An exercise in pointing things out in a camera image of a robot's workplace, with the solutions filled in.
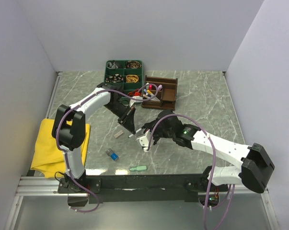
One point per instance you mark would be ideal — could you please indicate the yellow cloth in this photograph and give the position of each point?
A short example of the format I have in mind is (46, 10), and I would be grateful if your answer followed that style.
(48, 159)

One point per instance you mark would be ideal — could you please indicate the blue capped white pen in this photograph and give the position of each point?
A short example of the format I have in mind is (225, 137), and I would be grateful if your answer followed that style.
(153, 95)

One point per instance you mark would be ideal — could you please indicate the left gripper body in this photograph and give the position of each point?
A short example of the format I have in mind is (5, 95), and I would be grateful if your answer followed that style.
(117, 108)

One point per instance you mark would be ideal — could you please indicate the orange capped white pen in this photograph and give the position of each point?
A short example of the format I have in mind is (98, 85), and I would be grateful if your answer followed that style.
(146, 93)

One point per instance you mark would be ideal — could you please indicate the black base bar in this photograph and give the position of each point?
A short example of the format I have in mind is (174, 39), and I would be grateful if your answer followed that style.
(134, 188)

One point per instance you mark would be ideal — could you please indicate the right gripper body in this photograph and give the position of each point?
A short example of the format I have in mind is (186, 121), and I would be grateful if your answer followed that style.
(159, 132)

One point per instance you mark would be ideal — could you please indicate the blue capped glue stick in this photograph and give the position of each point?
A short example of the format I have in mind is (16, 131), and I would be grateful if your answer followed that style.
(112, 154)

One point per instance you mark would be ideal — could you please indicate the short blue pen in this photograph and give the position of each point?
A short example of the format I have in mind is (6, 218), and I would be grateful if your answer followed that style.
(154, 98)

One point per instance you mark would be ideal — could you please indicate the aluminium rail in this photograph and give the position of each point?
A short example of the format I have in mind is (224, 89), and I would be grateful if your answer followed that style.
(37, 186)

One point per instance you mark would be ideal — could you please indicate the small grey eraser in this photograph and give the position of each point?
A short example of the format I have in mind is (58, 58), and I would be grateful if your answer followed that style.
(118, 134)

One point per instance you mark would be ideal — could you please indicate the white marker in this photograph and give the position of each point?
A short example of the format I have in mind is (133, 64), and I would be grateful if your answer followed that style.
(137, 133)

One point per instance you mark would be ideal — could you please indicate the short mint green highlighter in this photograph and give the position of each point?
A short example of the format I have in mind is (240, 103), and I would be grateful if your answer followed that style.
(138, 168)

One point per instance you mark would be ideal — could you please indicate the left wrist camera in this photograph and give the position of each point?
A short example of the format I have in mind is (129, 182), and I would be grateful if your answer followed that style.
(135, 98)

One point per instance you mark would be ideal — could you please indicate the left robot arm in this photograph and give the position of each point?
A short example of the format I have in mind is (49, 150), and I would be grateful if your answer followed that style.
(69, 129)

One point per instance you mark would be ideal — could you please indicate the brown wooden desk organizer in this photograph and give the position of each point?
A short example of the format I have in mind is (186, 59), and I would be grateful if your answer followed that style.
(166, 94)

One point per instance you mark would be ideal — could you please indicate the green compartment tray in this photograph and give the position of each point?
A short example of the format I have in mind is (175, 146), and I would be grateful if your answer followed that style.
(126, 74)

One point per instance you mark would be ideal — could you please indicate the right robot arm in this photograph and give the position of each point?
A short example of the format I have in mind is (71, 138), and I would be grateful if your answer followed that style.
(233, 163)

